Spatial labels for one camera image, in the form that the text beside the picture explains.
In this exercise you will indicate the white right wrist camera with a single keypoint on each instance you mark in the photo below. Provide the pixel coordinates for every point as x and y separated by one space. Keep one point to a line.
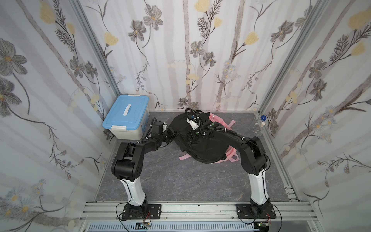
193 124

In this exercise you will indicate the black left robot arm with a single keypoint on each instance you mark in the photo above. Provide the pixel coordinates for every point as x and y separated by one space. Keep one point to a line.
129 160

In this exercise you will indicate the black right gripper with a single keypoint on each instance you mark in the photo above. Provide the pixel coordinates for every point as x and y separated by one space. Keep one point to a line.
200 122

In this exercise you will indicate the aluminium front rail frame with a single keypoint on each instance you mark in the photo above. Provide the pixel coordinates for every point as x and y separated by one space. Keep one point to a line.
291 216

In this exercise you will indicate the blue lidded storage box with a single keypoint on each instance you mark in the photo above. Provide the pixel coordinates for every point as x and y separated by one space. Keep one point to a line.
128 117

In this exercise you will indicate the pink school backpack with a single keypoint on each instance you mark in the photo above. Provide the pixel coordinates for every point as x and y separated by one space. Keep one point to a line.
207 150

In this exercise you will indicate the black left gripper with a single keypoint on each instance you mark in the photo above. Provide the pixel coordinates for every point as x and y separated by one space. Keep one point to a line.
172 136

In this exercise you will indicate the white slotted cable duct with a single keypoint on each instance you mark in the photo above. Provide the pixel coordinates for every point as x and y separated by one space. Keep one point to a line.
224 226

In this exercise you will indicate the clear glass flask blue cap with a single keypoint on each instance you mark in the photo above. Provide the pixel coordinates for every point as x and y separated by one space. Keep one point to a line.
260 122

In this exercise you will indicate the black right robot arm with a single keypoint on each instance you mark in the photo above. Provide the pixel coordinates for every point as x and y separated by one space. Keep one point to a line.
253 158

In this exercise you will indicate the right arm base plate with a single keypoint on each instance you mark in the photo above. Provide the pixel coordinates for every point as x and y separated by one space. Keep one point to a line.
253 211

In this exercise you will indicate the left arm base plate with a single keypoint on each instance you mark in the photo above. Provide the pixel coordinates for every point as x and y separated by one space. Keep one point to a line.
146 211

